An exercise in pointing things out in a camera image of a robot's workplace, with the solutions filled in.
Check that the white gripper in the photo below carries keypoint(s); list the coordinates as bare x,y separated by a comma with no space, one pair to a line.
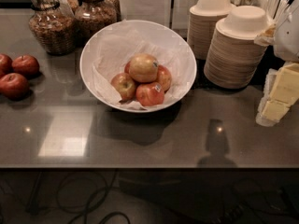
288,37

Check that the right red apple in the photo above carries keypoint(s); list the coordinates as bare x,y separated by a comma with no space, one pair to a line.
164,77

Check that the top yellow-red apple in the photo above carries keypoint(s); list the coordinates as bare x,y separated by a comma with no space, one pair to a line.
143,67

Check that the yellow-red apple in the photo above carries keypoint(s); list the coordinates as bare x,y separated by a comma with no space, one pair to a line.
143,67
124,85

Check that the white bowl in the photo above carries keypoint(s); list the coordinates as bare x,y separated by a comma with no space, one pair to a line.
93,53

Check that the hidden back red apple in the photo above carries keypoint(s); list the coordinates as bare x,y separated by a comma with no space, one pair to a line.
127,68

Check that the left yellow-red apple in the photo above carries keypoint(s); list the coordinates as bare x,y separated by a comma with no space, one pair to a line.
124,85

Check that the red apple on table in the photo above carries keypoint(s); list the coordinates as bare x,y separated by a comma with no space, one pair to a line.
14,86
26,65

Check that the front red apple on table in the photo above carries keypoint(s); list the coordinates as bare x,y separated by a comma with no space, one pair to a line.
14,86

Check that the red apple at left edge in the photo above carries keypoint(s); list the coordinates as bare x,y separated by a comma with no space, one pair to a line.
5,64

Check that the front stack of paper bowls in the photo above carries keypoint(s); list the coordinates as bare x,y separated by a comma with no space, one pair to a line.
233,56

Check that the stack of paper bowls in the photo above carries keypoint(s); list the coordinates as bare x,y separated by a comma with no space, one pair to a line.
233,56
203,17

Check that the rear stack of paper bowls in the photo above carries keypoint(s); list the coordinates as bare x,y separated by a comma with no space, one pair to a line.
203,17

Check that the white paper liner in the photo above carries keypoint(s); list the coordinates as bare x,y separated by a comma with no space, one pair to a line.
115,50

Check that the middle glass granola jar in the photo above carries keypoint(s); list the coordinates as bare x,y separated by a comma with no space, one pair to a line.
94,15

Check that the glass granola jar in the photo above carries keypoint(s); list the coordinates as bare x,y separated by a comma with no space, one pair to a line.
94,15
54,30

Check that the back left granola jar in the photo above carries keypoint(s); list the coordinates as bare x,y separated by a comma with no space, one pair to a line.
68,6

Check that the left glass granola jar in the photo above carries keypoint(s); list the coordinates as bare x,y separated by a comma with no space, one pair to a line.
54,30

